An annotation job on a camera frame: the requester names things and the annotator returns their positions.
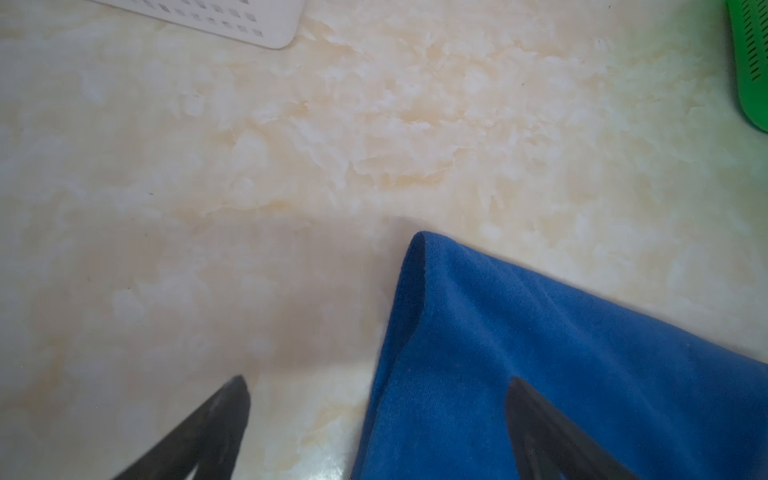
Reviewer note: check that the white plastic basket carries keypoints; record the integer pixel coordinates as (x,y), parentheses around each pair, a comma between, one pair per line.
(270,24)

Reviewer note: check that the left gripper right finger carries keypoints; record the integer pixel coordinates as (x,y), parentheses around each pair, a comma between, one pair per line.
(548,445)

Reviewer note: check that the green plastic basket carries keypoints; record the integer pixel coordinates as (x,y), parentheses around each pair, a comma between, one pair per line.
(748,20)

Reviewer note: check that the blue towel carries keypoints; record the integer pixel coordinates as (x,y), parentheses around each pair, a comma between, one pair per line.
(665,403)

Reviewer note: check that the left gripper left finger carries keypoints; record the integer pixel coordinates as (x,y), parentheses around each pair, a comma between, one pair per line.
(205,445)

